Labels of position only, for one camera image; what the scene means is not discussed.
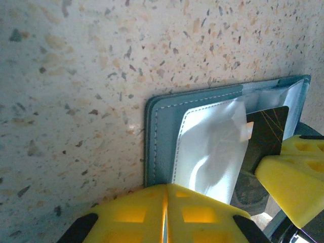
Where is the black credit card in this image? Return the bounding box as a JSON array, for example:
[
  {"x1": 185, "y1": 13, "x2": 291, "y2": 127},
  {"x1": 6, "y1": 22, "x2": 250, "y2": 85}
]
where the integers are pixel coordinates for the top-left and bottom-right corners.
[{"x1": 237, "y1": 105, "x2": 290, "y2": 178}]

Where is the teal leather card holder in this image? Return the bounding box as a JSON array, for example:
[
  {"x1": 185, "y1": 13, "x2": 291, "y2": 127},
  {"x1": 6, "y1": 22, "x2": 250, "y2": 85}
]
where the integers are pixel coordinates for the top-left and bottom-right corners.
[{"x1": 143, "y1": 74, "x2": 312, "y2": 223}]

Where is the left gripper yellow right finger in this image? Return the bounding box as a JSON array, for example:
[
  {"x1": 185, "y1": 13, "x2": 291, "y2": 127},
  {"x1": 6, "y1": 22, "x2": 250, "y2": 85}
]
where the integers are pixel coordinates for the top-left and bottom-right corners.
[{"x1": 166, "y1": 183, "x2": 273, "y2": 243}]

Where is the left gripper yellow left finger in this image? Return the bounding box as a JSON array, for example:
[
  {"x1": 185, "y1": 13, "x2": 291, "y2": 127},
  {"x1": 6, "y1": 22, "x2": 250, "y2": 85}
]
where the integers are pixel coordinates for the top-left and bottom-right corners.
[{"x1": 57, "y1": 183, "x2": 168, "y2": 243}]

